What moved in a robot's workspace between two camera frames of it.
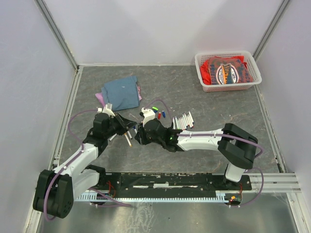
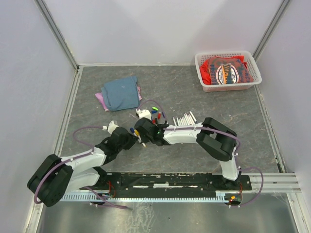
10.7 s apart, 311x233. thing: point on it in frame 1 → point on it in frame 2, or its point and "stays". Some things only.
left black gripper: (126, 123) → (132, 140)
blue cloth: (122, 93) stays
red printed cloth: (224, 70) stays
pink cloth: (99, 96) stays
